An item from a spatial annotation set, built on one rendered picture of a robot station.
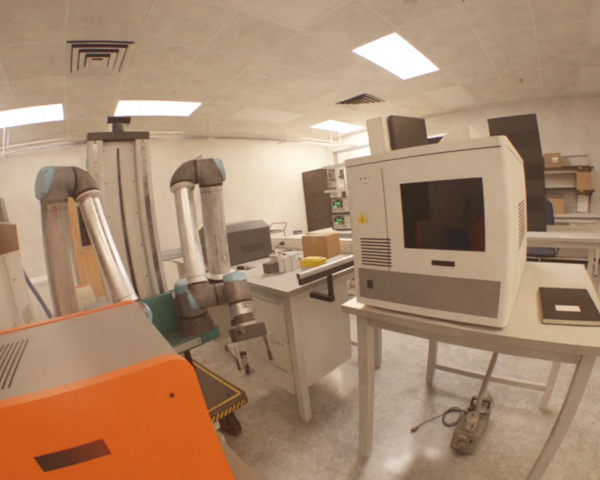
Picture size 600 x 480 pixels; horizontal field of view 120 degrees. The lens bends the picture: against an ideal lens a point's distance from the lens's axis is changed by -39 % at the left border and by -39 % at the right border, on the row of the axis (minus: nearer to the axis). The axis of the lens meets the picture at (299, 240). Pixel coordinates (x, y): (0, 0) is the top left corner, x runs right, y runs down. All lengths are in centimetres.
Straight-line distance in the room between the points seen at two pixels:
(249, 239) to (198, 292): 110
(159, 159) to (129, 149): 353
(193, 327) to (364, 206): 99
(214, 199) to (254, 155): 465
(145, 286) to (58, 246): 62
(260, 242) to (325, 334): 89
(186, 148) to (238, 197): 138
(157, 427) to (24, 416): 18
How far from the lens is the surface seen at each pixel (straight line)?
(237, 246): 213
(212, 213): 135
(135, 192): 156
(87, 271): 488
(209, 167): 132
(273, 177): 614
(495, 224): 82
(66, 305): 120
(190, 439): 46
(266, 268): 167
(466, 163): 83
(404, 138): 120
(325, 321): 179
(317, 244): 200
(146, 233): 152
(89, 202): 115
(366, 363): 123
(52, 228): 113
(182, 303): 146
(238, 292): 104
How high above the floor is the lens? 131
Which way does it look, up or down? 8 degrees down
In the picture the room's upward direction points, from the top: 6 degrees counter-clockwise
